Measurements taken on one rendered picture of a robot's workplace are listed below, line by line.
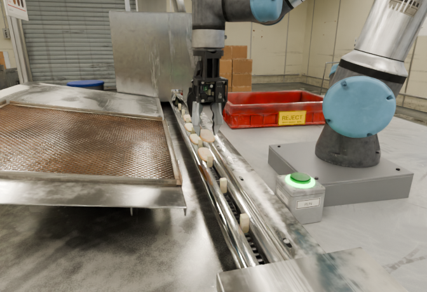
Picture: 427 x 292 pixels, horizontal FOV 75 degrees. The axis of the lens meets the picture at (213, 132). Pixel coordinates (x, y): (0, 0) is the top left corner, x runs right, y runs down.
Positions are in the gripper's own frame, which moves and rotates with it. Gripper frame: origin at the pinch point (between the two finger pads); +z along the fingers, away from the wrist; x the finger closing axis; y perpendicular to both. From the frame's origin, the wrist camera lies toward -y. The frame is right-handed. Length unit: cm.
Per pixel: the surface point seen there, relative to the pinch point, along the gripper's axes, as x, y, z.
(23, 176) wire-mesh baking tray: -35.6, 18.9, 0.5
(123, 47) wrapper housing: -25, -80, -19
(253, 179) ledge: 7.9, 14.8, 7.6
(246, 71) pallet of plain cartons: 169, -441, 26
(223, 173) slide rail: 2.8, 8.1, 8.9
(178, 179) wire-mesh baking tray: -9.1, 17.0, 4.9
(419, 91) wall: 442, -319, 52
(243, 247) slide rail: -1.1, 34.1, 8.9
